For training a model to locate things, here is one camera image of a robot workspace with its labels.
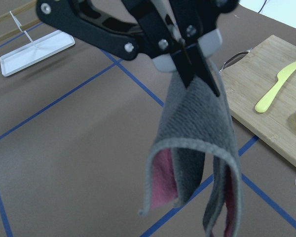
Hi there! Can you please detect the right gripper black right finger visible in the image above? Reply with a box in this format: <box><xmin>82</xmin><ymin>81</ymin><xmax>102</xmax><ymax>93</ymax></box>
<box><xmin>162</xmin><ymin>0</ymin><xmax>238</xmax><ymax>97</ymax></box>

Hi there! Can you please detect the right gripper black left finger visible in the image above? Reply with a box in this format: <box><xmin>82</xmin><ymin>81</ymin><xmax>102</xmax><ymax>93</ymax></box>
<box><xmin>36</xmin><ymin>0</ymin><xmax>194</xmax><ymax>87</ymax></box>

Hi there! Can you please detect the yellow plastic knife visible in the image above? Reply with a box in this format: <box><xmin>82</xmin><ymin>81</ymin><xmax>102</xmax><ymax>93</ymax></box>
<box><xmin>255</xmin><ymin>61</ymin><xmax>296</xmax><ymax>113</ymax></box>

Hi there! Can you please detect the bamboo cutting board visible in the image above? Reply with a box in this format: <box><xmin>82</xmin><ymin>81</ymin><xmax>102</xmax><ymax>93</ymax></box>
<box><xmin>221</xmin><ymin>35</ymin><xmax>296</xmax><ymax>167</ymax></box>

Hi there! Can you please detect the grey cleaning cloth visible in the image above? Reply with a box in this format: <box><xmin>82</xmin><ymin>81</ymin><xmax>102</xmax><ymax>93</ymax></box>
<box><xmin>139</xmin><ymin>61</ymin><xmax>243</xmax><ymax>237</ymax></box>

